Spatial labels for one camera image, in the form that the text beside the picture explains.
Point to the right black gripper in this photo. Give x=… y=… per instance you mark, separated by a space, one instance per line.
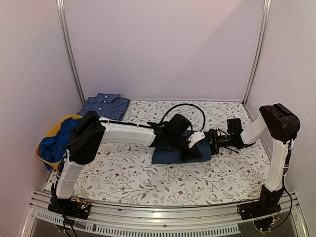
x=214 y=146

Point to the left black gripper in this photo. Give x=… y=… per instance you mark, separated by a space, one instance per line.
x=192 y=154

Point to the teal blue t-shirt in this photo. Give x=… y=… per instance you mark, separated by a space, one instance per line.
x=204 y=147

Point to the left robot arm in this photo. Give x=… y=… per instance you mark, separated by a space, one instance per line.
x=92 y=131

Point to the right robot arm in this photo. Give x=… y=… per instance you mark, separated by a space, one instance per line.
x=282 y=125

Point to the yellow laundry basket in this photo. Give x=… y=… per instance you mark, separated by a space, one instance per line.
x=47 y=153

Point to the floral tablecloth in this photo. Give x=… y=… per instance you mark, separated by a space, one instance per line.
x=124 y=173

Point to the folded blue checkered shirt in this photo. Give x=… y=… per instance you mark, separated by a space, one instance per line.
x=111 y=106

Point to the royal blue garment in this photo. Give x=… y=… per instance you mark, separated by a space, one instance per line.
x=56 y=140

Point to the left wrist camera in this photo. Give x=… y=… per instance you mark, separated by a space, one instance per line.
x=194 y=138

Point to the front aluminium rail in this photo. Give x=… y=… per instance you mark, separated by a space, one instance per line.
x=122 y=220

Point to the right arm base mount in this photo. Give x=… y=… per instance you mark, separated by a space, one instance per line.
x=268 y=204

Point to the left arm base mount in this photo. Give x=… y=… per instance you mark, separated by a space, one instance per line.
x=70 y=208

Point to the right aluminium frame post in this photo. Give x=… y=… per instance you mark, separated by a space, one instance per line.
x=258 y=51

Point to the aluminium frame post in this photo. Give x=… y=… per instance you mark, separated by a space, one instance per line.
x=68 y=48
x=258 y=51

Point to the left aluminium frame post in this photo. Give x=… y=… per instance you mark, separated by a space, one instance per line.
x=68 y=48

